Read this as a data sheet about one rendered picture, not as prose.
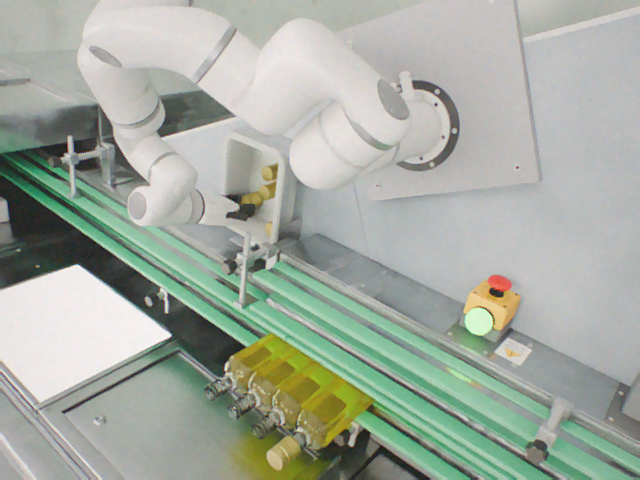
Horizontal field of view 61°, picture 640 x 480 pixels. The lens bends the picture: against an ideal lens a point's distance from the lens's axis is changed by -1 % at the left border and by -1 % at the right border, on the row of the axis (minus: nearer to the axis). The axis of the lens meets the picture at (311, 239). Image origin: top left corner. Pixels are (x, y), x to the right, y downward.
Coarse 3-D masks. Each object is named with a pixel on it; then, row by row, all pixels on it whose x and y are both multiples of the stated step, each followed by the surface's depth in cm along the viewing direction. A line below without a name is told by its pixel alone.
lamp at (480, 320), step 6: (480, 306) 91; (474, 312) 90; (480, 312) 90; (486, 312) 90; (468, 318) 91; (474, 318) 90; (480, 318) 89; (486, 318) 89; (492, 318) 90; (468, 324) 91; (474, 324) 90; (480, 324) 89; (486, 324) 89; (492, 324) 90; (474, 330) 90; (480, 330) 90; (486, 330) 89
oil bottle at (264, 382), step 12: (276, 360) 100; (288, 360) 100; (300, 360) 101; (312, 360) 101; (264, 372) 97; (276, 372) 97; (288, 372) 98; (300, 372) 99; (252, 384) 95; (264, 384) 94; (276, 384) 94; (264, 396) 93; (264, 408) 95
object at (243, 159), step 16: (224, 144) 118; (240, 144) 120; (256, 144) 112; (224, 160) 119; (240, 160) 122; (256, 160) 123; (272, 160) 120; (224, 176) 121; (240, 176) 124; (256, 176) 125; (224, 192) 123; (240, 192) 126; (256, 208) 128; (272, 208) 124; (240, 224) 125; (256, 224) 125; (256, 240) 120; (272, 240) 117
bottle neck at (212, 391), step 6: (222, 378) 96; (228, 378) 96; (210, 384) 94; (216, 384) 94; (222, 384) 95; (228, 384) 96; (234, 384) 97; (204, 390) 95; (210, 390) 94; (216, 390) 94; (222, 390) 95; (228, 390) 96; (210, 396) 95; (216, 396) 94
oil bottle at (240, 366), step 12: (276, 336) 106; (252, 348) 102; (264, 348) 103; (276, 348) 103; (288, 348) 104; (228, 360) 99; (240, 360) 99; (252, 360) 99; (264, 360) 100; (228, 372) 97; (240, 372) 97; (252, 372) 97; (240, 384) 97
